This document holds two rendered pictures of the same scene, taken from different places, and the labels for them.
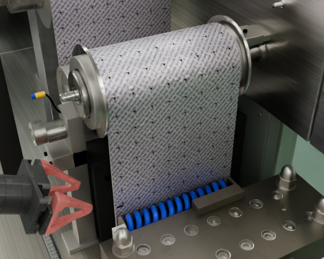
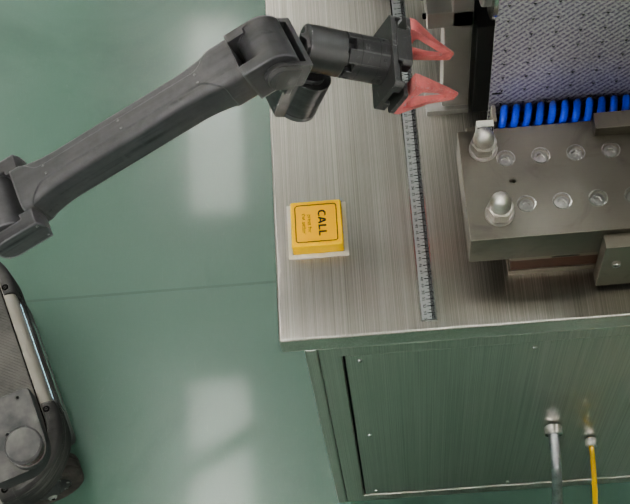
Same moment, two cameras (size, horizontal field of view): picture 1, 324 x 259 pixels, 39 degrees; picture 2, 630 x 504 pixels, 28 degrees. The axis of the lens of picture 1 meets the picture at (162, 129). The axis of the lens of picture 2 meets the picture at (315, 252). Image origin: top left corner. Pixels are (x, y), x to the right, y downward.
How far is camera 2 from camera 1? 0.89 m
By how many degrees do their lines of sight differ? 35
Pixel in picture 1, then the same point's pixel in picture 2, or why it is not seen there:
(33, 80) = not seen: outside the picture
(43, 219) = (396, 97)
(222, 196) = not seen: outside the picture
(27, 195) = (383, 68)
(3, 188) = (360, 56)
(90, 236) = (459, 101)
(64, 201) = (422, 88)
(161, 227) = (539, 135)
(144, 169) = (537, 61)
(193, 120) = (619, 21)
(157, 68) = not seen: outside the picture
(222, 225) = (618, 159)
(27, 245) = not seen: hidden behind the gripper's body
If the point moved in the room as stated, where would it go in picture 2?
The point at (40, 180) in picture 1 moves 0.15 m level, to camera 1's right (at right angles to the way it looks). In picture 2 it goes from (403, 54) to (520, 92)
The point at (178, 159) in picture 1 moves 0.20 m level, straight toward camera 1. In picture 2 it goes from (589, 58) to (526, 186)
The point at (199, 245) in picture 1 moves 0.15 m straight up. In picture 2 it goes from (575, 176) to (589, 111)
